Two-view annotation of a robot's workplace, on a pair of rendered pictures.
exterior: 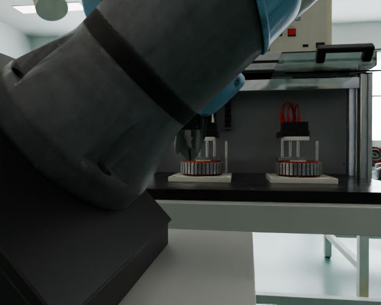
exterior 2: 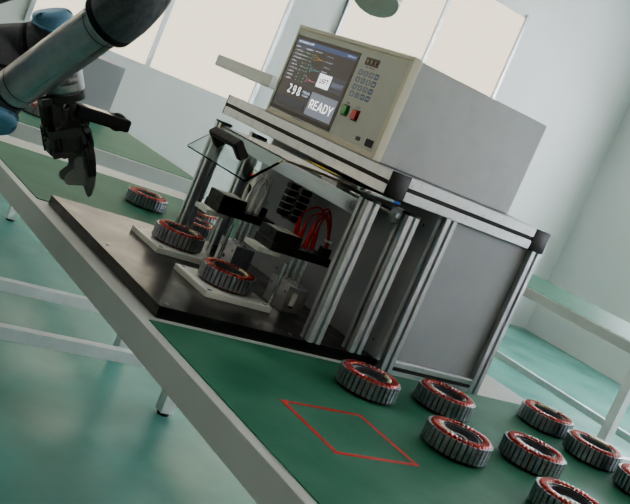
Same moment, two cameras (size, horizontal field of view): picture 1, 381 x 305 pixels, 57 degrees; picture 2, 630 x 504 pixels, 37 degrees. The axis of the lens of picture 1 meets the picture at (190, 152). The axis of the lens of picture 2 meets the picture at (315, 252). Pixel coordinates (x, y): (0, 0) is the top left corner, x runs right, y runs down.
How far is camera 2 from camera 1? 170 cm
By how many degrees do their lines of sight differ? 46
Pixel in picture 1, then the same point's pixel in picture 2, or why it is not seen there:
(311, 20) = (376, 105)
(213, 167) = (167, 234)
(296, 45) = (351, 134)
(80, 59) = not seen: outside the picture
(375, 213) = (108, 293)
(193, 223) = (51, 246)
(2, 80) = not seen: outside the picture
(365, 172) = (309, 332)
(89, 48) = not seen: outside the picture
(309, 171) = (208, 275)
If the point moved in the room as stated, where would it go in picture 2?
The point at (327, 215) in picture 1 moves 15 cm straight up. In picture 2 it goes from (92, 279) to (123, 201)
